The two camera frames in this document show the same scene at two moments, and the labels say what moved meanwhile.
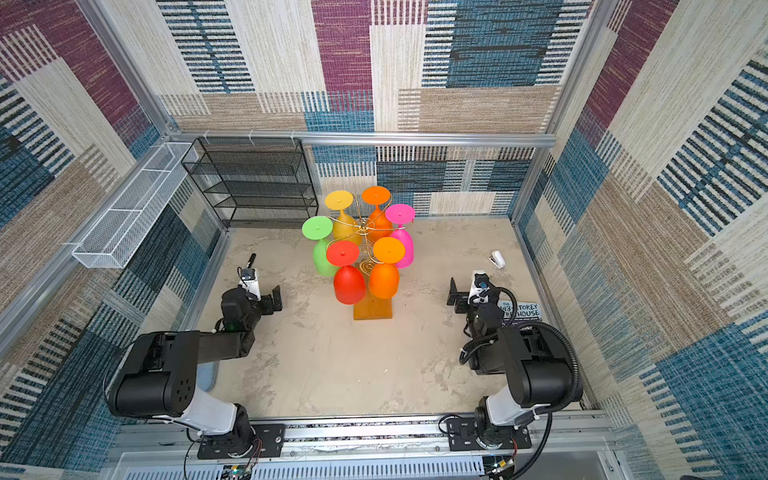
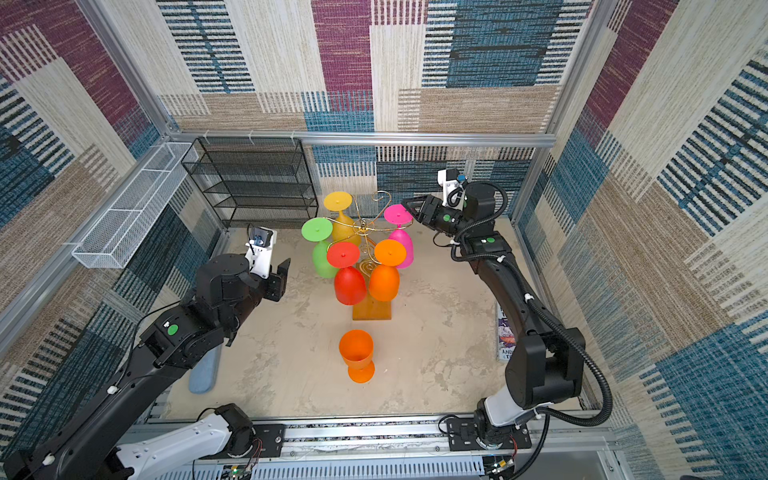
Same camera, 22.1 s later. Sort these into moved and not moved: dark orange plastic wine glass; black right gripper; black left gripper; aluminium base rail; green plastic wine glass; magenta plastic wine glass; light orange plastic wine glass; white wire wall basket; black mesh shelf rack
Moved: black left gripper; dark orange plastic wine glass; black right gripper
Not moved: aluminium base rail; magenta plastic wine glass; light orange plastic wine glass; white wire wall basket; green plastic wine glass; black mesh shelf rack
